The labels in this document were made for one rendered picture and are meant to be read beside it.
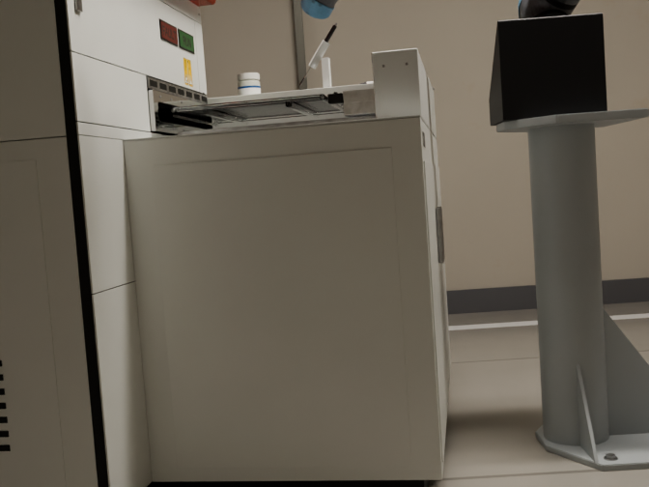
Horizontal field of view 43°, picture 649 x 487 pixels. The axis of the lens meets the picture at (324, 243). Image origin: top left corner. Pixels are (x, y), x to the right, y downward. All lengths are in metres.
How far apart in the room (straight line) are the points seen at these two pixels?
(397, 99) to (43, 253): 0.76
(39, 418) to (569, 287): 1.24
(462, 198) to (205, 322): 2.66
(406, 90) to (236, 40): 2.65
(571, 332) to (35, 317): 1.23
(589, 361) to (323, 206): 0.82
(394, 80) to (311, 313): 0.51
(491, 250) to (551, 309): 2.20
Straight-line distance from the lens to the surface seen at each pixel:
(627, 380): 2.22
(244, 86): 2.58
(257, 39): 4.28
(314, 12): 1.89
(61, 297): 1.64
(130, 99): 1.85
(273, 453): 1.78
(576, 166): 2.06
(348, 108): 1.90
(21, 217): 1.66
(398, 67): 1.72
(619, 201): 4.42
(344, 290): 1.67
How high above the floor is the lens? 0.69
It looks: 4 degrees down
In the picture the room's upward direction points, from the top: 4 degrees counter-clockwise
